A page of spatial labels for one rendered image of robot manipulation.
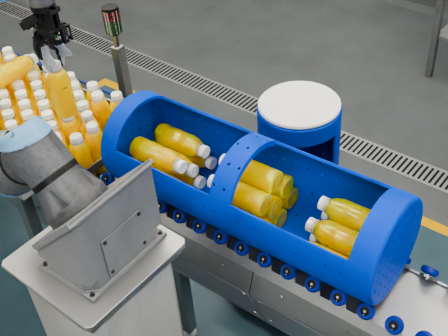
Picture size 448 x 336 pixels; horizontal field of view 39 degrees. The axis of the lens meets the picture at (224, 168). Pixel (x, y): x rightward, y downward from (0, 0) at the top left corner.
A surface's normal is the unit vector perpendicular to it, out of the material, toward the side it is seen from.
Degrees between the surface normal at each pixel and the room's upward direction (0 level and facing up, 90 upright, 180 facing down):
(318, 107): 0
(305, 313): 70
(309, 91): 0
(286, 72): 0
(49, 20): 90
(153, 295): 90
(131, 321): 90
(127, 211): 90
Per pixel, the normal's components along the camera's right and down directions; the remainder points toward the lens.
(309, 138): 0.16, 0.63
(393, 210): -0.14, -0.69
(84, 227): 0.79, 0.35
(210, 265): -0.59, 0.25
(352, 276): -0.61, 0.45
